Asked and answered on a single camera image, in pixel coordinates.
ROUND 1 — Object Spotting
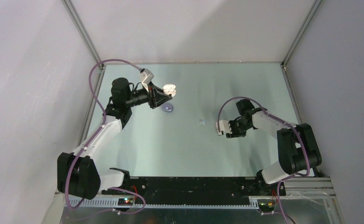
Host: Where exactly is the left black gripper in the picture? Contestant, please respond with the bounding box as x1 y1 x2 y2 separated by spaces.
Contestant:
125 81 171 109

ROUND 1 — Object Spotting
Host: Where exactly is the white charging case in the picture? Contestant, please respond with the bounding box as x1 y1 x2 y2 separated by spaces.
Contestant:
163 84 177 97

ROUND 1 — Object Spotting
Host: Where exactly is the purple charging case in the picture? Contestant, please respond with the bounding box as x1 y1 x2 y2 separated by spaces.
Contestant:
161 103 174 113

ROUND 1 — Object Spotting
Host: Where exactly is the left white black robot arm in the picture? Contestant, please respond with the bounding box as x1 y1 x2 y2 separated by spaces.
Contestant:
57 77 176 200

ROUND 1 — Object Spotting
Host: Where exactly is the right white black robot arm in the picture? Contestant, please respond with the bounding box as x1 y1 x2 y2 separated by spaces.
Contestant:
215 97 322 195

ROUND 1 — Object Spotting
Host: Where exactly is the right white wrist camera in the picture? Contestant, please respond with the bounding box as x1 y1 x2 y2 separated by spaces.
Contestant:
214 120 232 136

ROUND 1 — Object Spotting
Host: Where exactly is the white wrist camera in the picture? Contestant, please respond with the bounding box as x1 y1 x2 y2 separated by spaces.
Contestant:
140 68 154 92
214 120 232 136

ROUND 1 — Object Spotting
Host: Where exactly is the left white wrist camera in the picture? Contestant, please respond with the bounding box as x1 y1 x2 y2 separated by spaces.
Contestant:
140 68 154 92

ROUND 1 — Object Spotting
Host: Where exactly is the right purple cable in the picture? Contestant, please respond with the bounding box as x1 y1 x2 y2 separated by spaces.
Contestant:
217 97 311 224

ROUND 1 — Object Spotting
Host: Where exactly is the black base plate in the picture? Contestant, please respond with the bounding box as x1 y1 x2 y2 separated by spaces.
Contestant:
121 177 286 206

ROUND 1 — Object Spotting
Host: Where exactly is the grey cable duct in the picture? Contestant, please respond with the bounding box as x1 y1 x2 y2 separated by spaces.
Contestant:
64 197 260 210

